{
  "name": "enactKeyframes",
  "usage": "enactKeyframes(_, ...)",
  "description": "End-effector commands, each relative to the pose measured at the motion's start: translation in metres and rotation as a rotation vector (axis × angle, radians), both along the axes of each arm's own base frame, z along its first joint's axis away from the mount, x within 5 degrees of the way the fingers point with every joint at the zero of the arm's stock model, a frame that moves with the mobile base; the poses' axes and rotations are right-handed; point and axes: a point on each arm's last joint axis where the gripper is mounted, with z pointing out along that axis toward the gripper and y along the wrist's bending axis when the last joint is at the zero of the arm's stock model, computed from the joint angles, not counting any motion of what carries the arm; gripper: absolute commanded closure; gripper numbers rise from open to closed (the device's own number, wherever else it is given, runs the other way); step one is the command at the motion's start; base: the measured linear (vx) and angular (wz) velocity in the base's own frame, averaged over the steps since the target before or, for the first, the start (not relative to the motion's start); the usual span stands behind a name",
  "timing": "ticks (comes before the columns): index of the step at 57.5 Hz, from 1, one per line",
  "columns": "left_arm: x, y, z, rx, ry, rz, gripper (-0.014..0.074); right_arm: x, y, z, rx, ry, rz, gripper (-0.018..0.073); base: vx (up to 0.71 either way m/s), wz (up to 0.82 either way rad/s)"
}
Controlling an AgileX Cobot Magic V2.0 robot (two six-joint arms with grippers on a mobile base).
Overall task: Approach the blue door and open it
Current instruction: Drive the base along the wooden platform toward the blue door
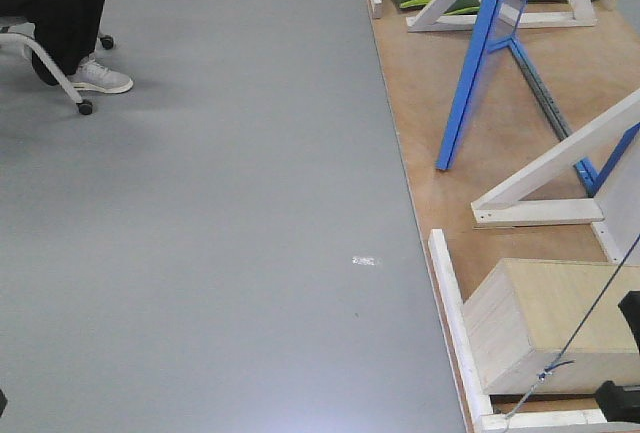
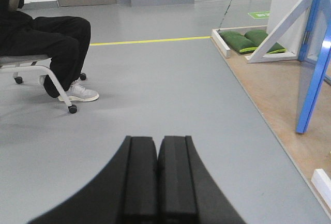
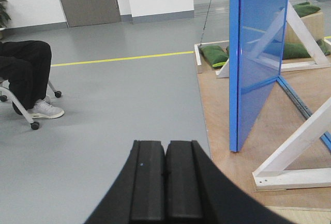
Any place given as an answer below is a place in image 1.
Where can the plywood base platform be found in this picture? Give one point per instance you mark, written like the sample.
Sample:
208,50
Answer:
586,70

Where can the light wooden box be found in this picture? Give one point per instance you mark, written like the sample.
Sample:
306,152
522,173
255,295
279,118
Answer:
527,312

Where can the white wooden brace frame near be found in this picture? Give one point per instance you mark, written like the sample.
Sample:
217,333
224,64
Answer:
612,210

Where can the blue door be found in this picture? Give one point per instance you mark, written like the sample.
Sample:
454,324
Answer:
492,34

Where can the white sneaker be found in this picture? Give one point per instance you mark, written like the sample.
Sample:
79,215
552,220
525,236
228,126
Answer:
92,76

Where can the white wooden edge batten near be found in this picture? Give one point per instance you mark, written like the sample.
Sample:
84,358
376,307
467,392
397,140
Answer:
476,406

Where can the black robot part lower left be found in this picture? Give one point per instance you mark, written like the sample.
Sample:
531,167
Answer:
3,402

